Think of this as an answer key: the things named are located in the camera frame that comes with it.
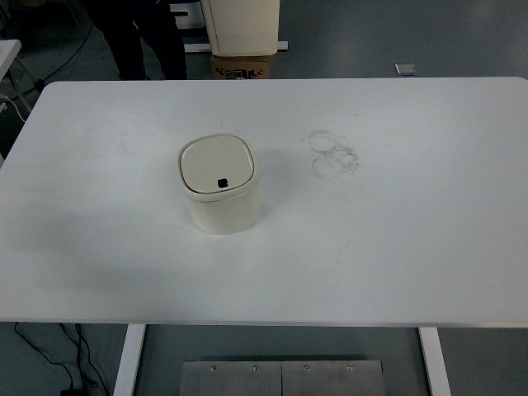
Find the cream white small trash bin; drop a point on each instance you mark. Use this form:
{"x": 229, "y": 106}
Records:
{"x": 224, "y": 206}

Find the brown cardboard box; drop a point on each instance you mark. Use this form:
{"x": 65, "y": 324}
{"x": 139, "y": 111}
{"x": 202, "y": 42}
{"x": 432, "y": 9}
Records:
{"x": 241, "y": 68}

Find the white table foot bar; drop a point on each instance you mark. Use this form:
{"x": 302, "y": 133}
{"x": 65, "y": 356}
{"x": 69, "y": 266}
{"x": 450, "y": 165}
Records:
{"x": 198, "y": 47}

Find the cream white cabinet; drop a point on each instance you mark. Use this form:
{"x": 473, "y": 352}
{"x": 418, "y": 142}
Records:
{"x": 243, "y": 29}

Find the small grey floor plate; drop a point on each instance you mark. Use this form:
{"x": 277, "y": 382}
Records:
{"x": 405, "y": 69}

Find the person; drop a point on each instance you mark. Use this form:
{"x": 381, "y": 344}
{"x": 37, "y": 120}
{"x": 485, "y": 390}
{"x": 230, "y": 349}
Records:
{"x": 132, "y": 41}

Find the white table leg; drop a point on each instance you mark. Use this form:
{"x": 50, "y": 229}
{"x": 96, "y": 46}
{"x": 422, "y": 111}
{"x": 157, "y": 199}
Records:
{"x": 435, "y": 363}
{"x": 128, "y": 363}

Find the black power plug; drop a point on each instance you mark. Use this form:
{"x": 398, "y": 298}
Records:
{"x": 70, "y": 391}

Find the white folding table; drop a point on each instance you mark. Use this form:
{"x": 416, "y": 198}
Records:
{"x": 6, "y": 53}

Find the white frame bracket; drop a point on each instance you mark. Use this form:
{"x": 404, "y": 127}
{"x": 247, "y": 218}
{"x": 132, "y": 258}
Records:
{"x": 187, "y": 16}

